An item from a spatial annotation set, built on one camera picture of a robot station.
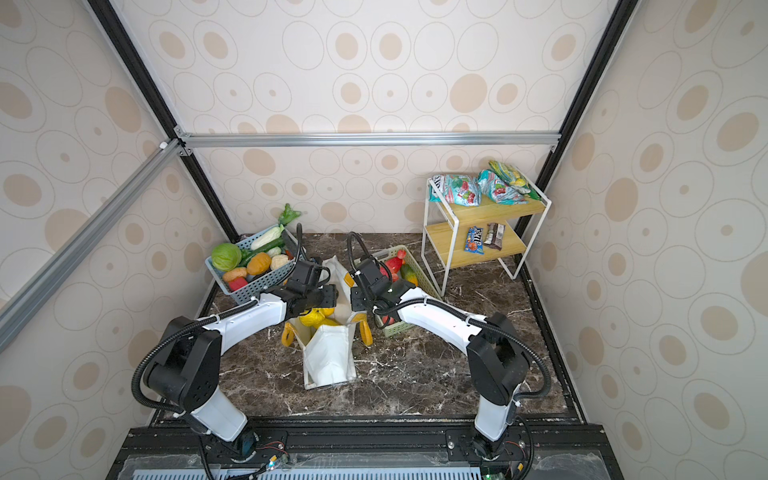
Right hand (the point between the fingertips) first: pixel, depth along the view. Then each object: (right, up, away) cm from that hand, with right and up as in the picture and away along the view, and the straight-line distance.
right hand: (358, 295), depth 86 cm
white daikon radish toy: (-34, +20, +23) cm, 46 cm away
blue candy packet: (+36, +17, +8) cm, 41 cm away
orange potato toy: (-35, +9, +14) cm, 39 cm away
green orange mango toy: (+16, +6, +17) cm, 24 cm away
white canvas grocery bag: (-7, -13, -8) cm, 16 cm away
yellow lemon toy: (-13, -7, +1) cm, 15 cm away
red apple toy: (+11, +9, +20) cm, 24 cm away
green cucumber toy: (-42, +12, +20) cm, 48 cm away
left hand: (-7, +2, +6) cm, 9 cm away
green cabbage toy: (-45, +12, +11) cm, 47 cm away
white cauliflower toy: (-30, +10, +18) cm, 36 cm away
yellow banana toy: (-10, -9, +5) cm, 14 cm away
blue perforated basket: (-33, +3, +14) cm, 36 cm away
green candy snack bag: (+28, +30, -3) cm, 41 cm away
